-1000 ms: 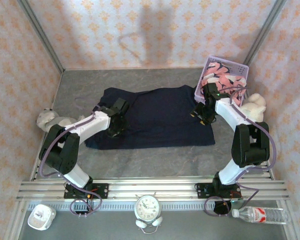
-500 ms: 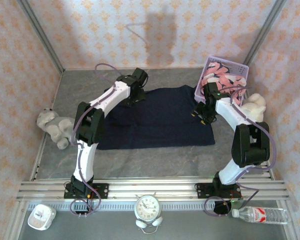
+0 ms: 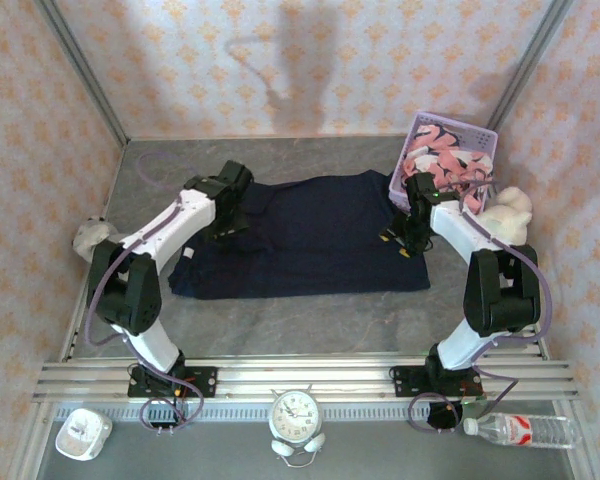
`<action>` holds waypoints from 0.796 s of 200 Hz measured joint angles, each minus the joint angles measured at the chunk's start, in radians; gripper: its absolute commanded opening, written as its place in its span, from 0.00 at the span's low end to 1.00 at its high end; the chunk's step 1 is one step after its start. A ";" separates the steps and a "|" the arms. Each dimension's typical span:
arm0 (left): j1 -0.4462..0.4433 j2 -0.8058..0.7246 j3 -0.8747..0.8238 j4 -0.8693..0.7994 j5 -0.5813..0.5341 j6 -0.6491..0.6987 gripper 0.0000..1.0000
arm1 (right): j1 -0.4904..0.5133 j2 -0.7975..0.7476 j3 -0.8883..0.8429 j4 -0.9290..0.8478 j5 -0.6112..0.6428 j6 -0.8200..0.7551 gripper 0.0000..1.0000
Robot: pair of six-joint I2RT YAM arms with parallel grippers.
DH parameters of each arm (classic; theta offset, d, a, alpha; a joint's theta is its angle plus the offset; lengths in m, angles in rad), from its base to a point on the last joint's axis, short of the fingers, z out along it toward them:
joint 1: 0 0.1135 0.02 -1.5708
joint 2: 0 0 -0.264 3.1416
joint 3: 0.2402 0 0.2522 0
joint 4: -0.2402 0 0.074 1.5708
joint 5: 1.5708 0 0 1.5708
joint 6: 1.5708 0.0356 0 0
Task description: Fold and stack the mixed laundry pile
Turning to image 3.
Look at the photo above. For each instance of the clear plastic water bottle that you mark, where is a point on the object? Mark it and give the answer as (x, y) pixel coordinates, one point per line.
(520, 430)

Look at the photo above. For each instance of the grey plush toy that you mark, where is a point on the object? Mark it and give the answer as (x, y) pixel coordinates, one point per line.
(92, 237)

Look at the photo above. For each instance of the cream white plush toy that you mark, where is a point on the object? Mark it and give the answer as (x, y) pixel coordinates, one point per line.
(510, 215)

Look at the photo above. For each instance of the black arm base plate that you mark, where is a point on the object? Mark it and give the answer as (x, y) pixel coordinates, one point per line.
(400, 380)
(207, 380)

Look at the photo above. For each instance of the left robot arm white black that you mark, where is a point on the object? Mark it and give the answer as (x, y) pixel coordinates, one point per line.
(130, 290)

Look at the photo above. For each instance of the white twin bell alarm clock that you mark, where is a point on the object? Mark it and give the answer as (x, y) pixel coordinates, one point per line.
(296, 415)

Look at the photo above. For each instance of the small white square clock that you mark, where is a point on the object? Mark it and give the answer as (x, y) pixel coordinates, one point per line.
(82, 435)

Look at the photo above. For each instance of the aluminium frame post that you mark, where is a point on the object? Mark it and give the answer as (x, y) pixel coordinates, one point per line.
(85, 75)
(30, 450)
(525, 75)
(587, 460)

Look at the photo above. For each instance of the lilac plastic laundry basket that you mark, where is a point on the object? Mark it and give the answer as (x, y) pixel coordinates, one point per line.
(472, 135)

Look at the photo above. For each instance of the navy blue t-shirt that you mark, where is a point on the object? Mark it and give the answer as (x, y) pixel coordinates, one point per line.
(305, 240)

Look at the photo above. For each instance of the aluminium cross rail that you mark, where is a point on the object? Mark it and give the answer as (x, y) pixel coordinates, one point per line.
(305, 375)

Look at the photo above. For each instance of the pink shark print shorts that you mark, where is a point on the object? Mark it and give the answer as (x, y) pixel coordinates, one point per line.
(445, 160)

